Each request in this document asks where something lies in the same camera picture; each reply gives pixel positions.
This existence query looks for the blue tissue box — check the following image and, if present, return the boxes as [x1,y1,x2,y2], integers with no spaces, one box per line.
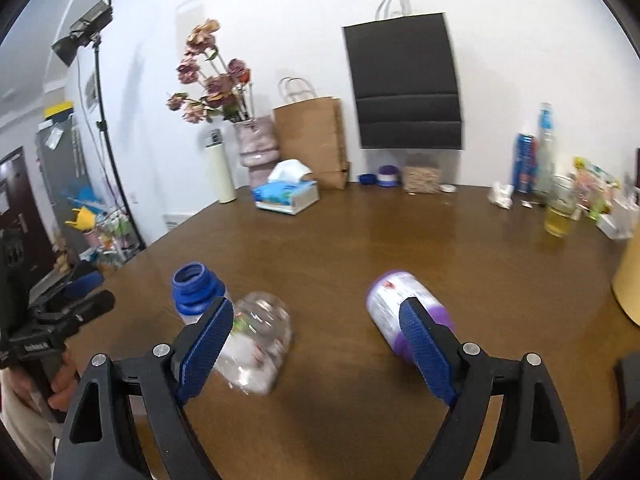
[251,159,321,215]

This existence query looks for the pink flower vase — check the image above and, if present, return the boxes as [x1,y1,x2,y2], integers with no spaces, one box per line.
[233,115,280,188]

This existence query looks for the cream cylindrical container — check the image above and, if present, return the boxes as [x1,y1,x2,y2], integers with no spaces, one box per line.
[611,240,640,328]

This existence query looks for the glass of yellow liquid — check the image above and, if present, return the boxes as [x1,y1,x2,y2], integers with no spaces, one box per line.
[544,175,583,238]

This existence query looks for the clear box of grains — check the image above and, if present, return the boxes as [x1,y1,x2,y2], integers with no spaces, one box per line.
[402,160,443,195]

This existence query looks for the cluttered wire rack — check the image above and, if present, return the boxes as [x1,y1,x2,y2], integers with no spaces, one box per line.
[75,205,145,268]

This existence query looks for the crumpled white tissue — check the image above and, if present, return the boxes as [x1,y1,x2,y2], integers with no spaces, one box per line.
[487,181,516,209]

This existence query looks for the yellow watering can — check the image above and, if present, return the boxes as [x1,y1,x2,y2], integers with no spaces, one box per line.
[70,207,98,233]

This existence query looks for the dark flat object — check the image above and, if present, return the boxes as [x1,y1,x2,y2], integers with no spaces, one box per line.
[614,357,640,441]

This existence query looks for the person's beige clothing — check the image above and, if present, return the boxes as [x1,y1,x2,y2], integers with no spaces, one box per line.
[0,367,58,478]

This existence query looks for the clear plastic bottle blue cap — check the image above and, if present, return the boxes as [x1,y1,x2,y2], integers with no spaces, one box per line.
[171,261,293,395]

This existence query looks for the white plastic box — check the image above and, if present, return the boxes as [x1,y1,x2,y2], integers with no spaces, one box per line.
[596,195,640,241]

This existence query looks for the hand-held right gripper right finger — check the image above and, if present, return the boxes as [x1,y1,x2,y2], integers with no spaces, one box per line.
[397,296,583,480]

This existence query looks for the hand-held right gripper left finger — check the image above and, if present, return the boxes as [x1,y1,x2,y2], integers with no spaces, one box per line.
[52,296,236,480]

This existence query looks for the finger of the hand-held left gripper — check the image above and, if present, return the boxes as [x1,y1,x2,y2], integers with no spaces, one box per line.
[32,290,116,335]
[27,261,106,307]

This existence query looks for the black studio light on stand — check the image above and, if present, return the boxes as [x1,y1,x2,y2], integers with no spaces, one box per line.
[51,0,147,253]

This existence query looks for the dark brown door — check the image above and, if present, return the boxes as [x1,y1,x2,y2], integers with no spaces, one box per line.
[0,146,56,281]

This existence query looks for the yellow box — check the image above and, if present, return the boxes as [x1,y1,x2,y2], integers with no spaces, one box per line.
[44,101,75,122]

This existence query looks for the black paper bag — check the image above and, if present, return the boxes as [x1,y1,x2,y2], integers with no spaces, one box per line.
[342,0,466,151]

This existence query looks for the dried pink flower bouquet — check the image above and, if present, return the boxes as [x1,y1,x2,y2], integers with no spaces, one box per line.
[166,18,253,125]

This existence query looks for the blue drink can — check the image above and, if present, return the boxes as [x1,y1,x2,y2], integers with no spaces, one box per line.
[512,132,538,194]

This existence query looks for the white thermos bottle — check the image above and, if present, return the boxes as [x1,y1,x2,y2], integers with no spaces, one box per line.
[204,129,237,204]

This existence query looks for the person's left hand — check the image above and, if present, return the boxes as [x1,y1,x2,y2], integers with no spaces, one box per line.
[12,349,82,412]

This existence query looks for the clear bottle blue label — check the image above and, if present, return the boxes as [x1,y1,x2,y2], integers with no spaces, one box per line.
[532,102,558,198]

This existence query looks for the brown paper bag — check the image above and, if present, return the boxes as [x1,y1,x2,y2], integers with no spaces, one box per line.
[272,77,352,190]

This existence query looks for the grey refrigerator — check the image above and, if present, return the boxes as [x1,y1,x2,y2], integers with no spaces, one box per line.
[35,115,96,261]

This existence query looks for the purple white bottle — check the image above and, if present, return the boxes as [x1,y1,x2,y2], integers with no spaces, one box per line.
[365,270,457,361]

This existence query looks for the colourful snack packets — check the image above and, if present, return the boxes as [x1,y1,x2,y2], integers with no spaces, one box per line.
[572,156,621,218]

